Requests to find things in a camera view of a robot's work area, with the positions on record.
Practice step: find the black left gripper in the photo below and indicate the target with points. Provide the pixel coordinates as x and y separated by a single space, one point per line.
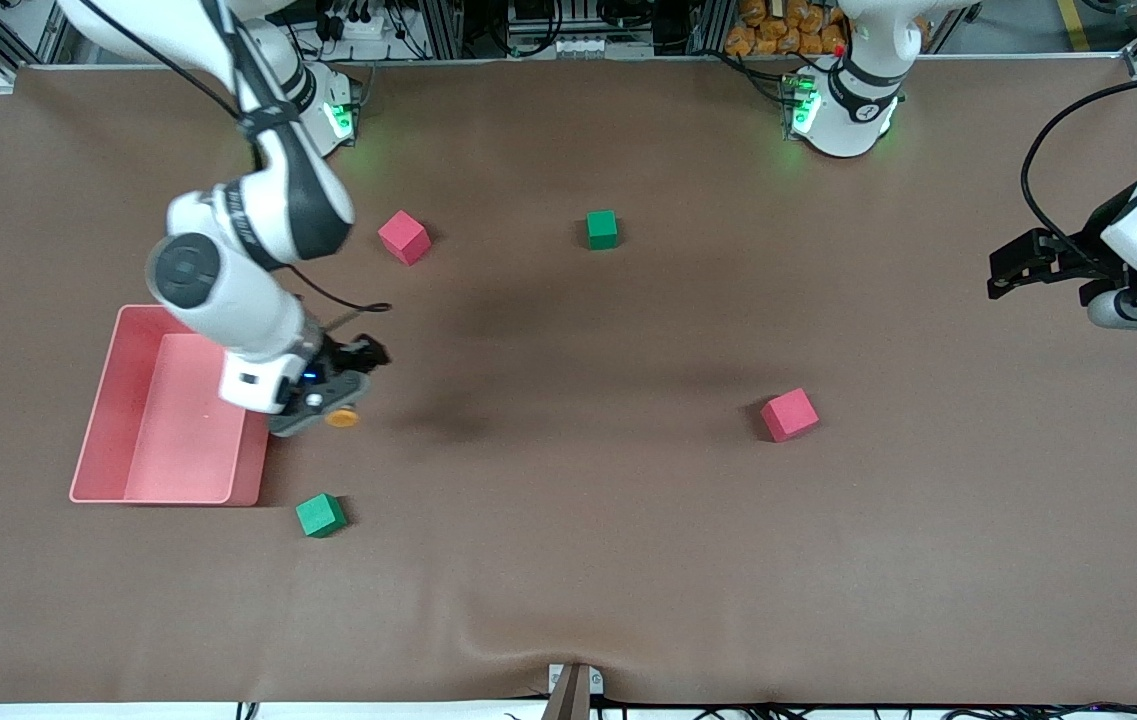
1094 237

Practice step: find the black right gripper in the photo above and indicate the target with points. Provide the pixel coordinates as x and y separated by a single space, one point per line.
340 358

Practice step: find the orange capped push button switch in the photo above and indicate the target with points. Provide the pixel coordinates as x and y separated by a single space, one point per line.
342 416

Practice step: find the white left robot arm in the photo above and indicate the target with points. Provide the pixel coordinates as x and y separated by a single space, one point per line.
858 110

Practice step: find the pink foam cube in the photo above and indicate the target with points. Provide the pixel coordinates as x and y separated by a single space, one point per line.
788 415
403 237

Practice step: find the green foam cube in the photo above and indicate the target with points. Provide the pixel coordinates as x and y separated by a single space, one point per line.
602 230
320 515

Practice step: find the pink plastic tray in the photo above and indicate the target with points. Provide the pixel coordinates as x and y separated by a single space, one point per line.
178 440

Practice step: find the brown table cover mat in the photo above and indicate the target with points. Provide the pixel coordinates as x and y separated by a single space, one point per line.
568 560

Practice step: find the white power strip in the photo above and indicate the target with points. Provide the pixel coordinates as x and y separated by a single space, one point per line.
363 28

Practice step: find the pile of orange snacks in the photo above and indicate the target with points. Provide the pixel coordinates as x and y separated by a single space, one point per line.
768 30

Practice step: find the white terminal block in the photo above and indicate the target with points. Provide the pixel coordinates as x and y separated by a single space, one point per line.
548 46

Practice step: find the aluminium frame post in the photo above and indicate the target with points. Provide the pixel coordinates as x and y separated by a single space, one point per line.
713 25
443 30

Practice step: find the grey metal bracket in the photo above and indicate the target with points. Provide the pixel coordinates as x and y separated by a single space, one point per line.
596 682

